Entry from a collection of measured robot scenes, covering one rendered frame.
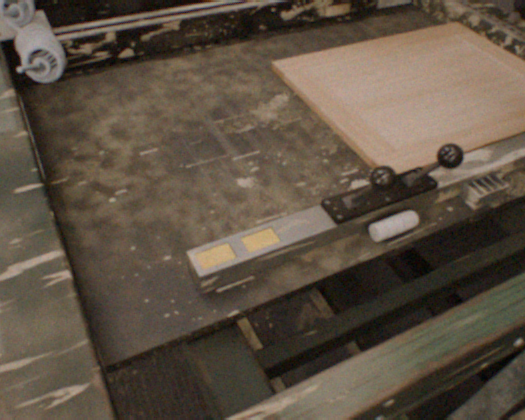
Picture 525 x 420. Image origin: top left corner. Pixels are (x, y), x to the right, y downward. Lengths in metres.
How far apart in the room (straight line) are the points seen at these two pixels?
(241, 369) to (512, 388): 0.86
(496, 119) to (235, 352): 0.72
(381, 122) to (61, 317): 0.70
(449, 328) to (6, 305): 0.52
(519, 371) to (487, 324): 0.71
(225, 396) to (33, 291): 0.27
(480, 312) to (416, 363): 0.12
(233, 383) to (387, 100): 0.67
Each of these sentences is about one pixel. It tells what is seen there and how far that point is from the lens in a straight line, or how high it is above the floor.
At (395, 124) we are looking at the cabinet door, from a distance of 1.03.
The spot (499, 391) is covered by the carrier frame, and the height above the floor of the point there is 0.79.
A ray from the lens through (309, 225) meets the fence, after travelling 0.75.
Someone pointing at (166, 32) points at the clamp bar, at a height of 1.53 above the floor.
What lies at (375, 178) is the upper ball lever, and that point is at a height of 1.55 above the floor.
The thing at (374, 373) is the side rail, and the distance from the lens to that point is 0.61.
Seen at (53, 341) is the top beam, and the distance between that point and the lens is 0.58.
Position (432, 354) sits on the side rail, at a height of 1.53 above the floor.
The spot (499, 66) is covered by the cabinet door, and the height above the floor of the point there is 0.95.
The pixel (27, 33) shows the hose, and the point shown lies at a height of 1.88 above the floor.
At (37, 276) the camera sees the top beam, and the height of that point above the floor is 1.89.
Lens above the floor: 2.10
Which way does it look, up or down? 43 degrees down
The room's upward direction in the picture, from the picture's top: 79 degrees counter-clockwise
